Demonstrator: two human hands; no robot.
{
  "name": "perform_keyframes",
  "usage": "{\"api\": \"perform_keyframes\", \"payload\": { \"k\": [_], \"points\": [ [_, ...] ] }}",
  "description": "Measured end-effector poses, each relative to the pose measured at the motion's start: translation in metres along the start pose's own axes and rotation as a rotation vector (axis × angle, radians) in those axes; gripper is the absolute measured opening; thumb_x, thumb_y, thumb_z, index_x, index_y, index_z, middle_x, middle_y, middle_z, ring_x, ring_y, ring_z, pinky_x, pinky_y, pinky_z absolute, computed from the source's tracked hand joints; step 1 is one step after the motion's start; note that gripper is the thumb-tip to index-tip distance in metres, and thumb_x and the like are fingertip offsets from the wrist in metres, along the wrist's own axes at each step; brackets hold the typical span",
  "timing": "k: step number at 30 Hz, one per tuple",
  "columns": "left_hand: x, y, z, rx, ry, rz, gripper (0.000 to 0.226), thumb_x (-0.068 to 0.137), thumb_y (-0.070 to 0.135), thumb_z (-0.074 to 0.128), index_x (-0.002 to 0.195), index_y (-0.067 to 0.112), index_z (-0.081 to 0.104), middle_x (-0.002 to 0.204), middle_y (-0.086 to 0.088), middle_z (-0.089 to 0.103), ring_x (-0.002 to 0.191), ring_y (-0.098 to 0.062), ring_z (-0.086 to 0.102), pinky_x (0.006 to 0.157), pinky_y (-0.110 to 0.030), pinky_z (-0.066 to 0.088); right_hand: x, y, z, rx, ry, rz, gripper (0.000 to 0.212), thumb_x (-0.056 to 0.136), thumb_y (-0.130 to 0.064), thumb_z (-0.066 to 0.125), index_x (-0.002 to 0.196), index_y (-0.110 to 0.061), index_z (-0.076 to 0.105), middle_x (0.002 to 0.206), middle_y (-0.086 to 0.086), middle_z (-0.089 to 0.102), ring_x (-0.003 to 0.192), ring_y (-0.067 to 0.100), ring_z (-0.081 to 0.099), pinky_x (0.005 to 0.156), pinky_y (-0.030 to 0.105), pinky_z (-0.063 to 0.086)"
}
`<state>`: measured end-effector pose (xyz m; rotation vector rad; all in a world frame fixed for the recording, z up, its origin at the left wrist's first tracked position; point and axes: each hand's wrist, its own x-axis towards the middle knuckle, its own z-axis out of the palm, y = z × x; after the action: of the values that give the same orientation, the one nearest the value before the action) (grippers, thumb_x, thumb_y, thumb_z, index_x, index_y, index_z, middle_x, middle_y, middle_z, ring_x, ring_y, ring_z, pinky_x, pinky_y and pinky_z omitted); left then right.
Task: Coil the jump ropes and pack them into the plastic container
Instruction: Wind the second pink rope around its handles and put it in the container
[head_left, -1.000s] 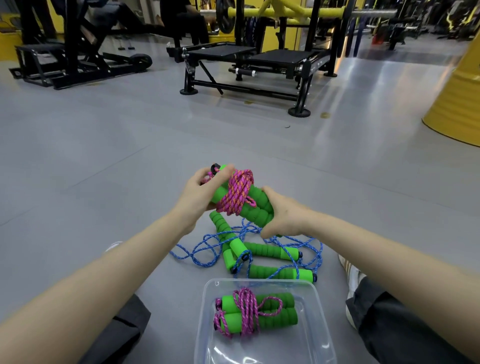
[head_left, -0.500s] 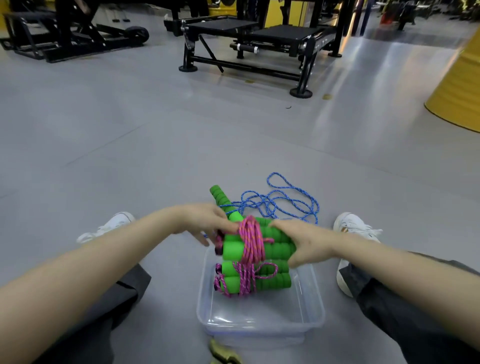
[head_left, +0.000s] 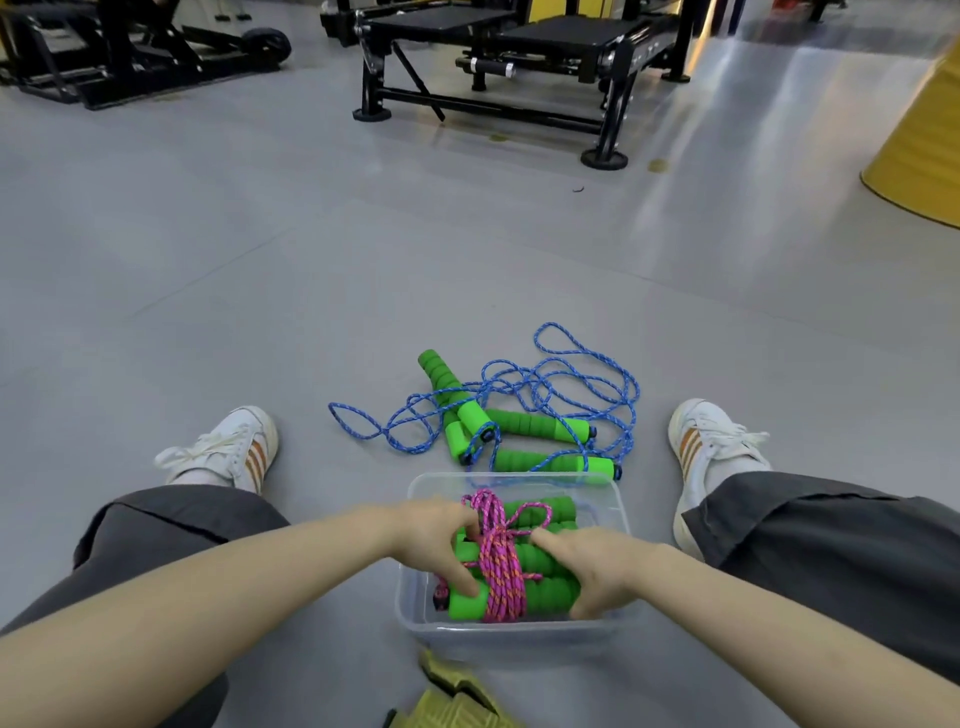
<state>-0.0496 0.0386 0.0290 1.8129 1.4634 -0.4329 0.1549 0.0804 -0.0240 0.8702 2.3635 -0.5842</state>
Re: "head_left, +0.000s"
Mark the person's left hand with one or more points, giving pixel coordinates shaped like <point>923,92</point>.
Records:
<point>431,532</point>

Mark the person's right hand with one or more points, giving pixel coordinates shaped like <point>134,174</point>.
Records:
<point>607,570</point>

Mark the clear plastic box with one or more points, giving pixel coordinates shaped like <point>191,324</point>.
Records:
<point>525,645</point>

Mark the person's left forearm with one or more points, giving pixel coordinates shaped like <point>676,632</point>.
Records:
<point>195,607</point>

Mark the person's right forearm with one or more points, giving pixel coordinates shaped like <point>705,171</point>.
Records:
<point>795,645</point>

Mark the person's right white sneaker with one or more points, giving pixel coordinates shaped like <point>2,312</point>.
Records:
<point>705,435</point>

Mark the person's white sneaker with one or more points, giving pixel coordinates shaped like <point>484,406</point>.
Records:
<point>232,450</point>
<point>705,435</point>

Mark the person's left white sneaker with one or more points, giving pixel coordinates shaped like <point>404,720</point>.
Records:
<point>232,450</point>

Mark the person's right leg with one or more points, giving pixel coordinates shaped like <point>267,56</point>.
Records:
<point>840,547</point>

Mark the person's leg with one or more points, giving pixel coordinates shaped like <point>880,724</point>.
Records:
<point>165,532</point>
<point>840,547</point>

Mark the person's left leg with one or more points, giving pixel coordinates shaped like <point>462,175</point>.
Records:
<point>165,532</point>

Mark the yellow-green woven mat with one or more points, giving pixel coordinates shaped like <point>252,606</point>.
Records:
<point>450,705</point>

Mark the large yellow barrel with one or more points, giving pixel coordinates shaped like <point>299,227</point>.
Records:
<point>919,165</point>

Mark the black squat rack platform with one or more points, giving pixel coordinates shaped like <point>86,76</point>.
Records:
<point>570,34</point>

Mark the small black push-up bar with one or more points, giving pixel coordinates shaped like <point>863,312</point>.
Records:
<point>242,13</point>
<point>221,13</point>

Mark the black wheeled gym machine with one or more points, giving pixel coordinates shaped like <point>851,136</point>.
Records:
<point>135,52</point>

